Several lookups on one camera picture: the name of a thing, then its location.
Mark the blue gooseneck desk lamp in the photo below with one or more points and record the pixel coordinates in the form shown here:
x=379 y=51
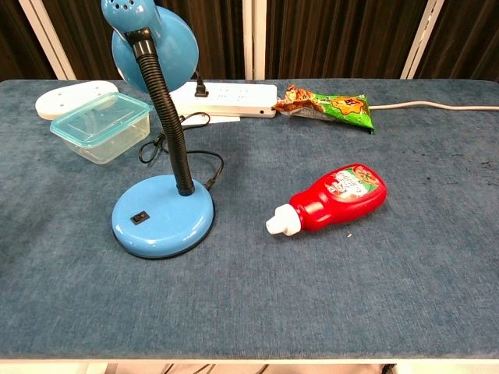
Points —
x=167 y=222

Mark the red ketchup squeeze bottle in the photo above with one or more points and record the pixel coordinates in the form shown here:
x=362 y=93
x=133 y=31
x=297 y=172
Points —
x=335 y=198

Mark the white power strip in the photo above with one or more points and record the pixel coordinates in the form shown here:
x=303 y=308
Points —
x=234 y=99

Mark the blue table cloth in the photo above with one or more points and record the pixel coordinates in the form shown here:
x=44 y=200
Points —
x=273 y=280

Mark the green snack bag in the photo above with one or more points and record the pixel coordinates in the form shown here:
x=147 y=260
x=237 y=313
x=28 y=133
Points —
x=335 y=107

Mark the clear container with teal lid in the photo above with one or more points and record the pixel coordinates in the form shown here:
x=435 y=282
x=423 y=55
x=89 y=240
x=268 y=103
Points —
x=102 y=126

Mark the white oval plastic board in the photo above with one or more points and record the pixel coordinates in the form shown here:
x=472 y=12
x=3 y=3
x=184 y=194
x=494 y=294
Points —
x=62 y=100

